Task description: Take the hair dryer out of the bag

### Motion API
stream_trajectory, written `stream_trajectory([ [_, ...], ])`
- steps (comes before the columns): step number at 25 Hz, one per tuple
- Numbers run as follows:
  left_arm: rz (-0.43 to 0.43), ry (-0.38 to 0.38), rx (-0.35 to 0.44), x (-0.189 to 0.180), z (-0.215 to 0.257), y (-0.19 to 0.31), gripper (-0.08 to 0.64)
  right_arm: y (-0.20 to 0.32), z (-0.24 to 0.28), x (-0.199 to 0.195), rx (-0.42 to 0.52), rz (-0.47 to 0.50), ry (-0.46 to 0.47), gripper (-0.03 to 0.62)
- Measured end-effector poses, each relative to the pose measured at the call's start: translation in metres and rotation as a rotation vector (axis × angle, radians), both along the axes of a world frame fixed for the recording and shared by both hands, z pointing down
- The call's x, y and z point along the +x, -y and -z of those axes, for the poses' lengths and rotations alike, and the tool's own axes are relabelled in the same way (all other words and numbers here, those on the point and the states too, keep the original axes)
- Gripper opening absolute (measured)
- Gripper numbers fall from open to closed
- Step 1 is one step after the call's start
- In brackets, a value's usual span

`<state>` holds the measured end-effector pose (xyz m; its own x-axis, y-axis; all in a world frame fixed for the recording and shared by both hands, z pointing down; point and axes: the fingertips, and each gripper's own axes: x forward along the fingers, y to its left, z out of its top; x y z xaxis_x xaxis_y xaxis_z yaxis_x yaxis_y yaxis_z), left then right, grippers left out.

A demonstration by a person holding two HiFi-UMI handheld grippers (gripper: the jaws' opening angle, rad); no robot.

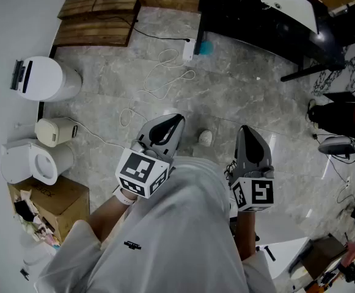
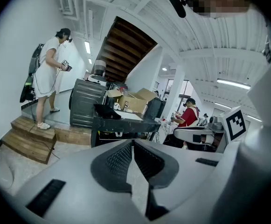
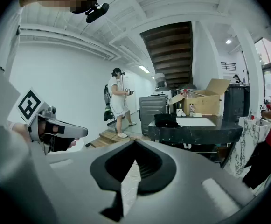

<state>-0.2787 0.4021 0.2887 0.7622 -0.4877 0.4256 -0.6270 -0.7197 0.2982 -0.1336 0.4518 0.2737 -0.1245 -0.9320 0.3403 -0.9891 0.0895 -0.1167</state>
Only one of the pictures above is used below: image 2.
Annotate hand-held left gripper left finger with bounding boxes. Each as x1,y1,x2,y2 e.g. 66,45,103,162
14,139,149,224

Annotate black box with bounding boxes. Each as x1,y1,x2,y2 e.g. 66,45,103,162
146,97,167,121

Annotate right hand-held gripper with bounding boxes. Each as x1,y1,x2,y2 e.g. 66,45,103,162
174,106,249,153

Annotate black marble vanity cabinet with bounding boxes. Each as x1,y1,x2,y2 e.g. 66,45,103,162
90,115,161,148

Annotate white and grey kitchen appliance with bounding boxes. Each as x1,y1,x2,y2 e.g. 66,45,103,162
87,59,108,86

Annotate dark ribbed metal appliance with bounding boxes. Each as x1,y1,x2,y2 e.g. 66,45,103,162
69,78,108,128

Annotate wooden step platform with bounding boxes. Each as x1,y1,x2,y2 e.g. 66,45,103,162
1,115,91,165

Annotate open flapped cardboard box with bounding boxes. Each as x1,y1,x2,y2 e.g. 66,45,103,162
106,87,158,114

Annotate black floor cable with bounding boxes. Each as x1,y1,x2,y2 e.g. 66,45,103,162
29,122,60,160

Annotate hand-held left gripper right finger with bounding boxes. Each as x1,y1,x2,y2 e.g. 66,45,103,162
132,139,223,224

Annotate brown wooden staircase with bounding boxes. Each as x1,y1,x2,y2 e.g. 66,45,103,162
95,16,158,83

